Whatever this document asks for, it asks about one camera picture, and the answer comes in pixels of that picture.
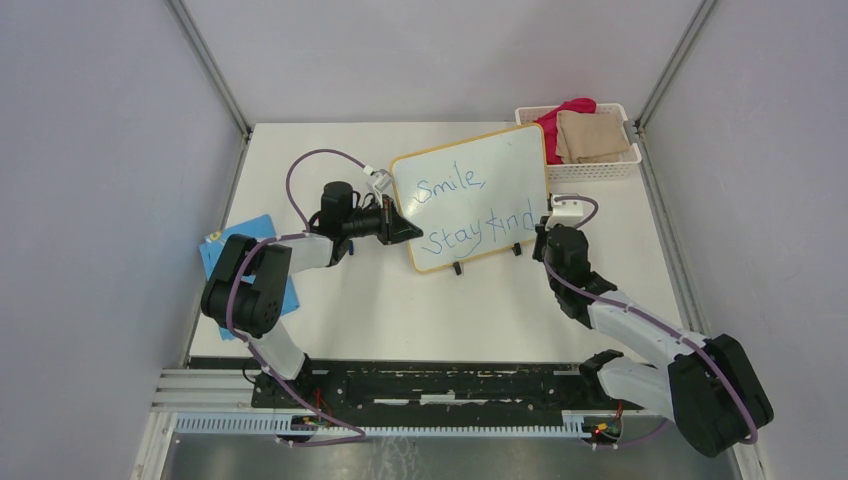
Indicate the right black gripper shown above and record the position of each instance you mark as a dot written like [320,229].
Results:
[541,236]

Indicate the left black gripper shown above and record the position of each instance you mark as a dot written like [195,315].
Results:
[399,230]

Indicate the yellow framed whiteboard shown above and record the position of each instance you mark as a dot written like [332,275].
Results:
[473,197]

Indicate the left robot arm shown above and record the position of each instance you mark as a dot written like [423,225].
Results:
[247,287]

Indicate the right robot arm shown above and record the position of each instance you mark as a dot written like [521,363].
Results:
[707,387]

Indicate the white plastic basket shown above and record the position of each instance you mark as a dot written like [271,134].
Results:
[628,162]

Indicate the beige cloth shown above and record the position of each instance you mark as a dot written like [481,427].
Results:
[586,138]

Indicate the red cloth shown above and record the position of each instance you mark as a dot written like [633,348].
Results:
[548,123]

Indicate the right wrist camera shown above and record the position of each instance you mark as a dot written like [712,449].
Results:
[566,210]

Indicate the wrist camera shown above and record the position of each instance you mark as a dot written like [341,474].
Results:
[566,210]
[380,182]

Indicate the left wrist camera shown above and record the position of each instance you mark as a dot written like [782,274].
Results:
[380,182]

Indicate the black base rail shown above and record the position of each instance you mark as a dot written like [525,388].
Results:
[370,394]

